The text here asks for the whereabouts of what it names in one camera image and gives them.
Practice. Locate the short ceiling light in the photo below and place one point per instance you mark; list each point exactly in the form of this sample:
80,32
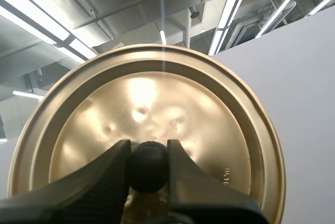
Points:
163,37
27,94

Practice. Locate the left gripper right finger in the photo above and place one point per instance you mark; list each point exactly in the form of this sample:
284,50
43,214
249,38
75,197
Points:
193,184

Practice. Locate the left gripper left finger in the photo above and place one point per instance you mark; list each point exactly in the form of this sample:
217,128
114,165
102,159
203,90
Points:
86,192

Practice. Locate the long ceiling light strip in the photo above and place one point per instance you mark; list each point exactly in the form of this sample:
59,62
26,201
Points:
285,4
230,12
44,22

